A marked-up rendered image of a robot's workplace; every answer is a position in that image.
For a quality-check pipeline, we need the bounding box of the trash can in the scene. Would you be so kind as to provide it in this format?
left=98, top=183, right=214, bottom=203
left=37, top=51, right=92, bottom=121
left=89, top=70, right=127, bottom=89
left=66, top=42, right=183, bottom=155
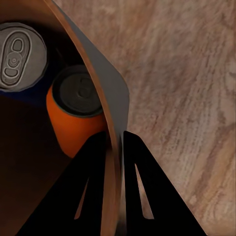
left=0, top=0, right=129, bottom=236

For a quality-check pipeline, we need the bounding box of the can of soda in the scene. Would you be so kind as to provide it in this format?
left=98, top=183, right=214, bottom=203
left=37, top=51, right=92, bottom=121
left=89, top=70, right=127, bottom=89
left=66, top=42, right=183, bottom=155
left=44, top=109, right=54, bottom=132
left=0, top=22, right=69, bottom=110
left=46, top=65, right=110, bottom=159

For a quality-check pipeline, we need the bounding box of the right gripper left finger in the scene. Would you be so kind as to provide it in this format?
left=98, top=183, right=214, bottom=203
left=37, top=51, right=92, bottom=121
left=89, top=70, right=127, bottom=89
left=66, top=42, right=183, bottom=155
left=15, top=131, right=107, bottom=236

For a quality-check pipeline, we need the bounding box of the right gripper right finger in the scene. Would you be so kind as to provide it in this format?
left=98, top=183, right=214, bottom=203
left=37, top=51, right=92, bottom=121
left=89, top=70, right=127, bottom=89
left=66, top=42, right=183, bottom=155
left=123, top=131, right=207, bottom=236

